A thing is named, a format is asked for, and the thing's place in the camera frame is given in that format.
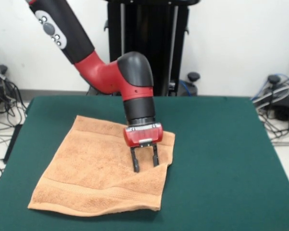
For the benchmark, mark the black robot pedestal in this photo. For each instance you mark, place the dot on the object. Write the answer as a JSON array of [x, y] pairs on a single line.
[[163, 36]]

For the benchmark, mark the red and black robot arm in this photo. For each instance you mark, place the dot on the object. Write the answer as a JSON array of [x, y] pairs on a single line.
[[98, 72]]

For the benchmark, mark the grey floor stand base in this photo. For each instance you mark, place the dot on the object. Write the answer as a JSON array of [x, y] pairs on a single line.
[[282, 107]]

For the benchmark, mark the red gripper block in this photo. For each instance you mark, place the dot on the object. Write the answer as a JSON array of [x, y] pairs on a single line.
[[141, 136]]

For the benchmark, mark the dark green table cloth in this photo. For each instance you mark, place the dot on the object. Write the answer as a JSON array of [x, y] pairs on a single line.
[[230, 156]]

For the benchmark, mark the tan terry towel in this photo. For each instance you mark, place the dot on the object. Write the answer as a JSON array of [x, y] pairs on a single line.
[[98, 173]]

